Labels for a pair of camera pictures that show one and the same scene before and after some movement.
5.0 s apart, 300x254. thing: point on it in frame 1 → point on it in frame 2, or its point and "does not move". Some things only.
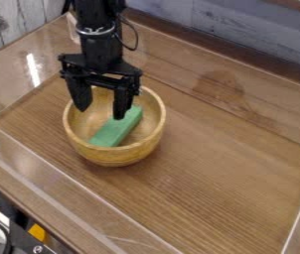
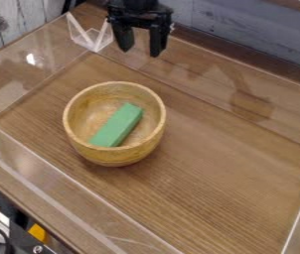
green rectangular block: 111,132 does not move
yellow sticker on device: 37,231 does not move
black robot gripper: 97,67 → 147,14
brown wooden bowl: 80,125 does not move
